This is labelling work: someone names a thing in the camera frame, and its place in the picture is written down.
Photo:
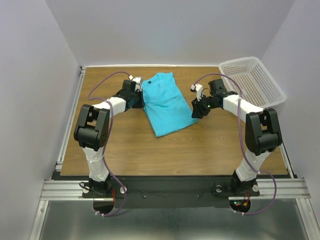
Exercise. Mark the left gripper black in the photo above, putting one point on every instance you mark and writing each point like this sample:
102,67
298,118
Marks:
137,103

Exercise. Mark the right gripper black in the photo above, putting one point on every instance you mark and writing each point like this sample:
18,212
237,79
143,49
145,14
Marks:
198,110

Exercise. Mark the turquoise t shirt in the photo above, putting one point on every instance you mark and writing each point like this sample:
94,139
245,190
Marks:
165,106

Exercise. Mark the white plastic basket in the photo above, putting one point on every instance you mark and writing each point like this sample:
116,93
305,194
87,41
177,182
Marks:
252,77

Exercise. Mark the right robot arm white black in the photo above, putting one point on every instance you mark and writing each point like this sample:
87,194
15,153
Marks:
262,134

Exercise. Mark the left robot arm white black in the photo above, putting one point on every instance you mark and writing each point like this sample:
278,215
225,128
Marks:
93,129

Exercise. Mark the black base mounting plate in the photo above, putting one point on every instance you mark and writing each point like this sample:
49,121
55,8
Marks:
151,192

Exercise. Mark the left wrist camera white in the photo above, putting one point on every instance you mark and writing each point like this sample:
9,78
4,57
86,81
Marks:
138,81

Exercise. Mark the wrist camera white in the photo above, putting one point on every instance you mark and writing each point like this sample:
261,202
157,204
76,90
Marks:
138,81
198,90

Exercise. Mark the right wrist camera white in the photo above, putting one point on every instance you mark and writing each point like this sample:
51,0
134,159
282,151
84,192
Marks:
198,90

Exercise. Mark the left aluminium frame rail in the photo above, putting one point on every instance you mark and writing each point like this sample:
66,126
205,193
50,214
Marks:
62,151

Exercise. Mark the aluminium frame rail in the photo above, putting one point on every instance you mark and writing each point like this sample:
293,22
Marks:
290,188
62,151
287,161

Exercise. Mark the right aluminium frame rail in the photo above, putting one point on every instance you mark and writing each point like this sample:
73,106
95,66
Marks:
287,161

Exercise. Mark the front aluminium frame rail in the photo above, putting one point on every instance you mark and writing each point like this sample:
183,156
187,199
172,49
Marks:
290,188

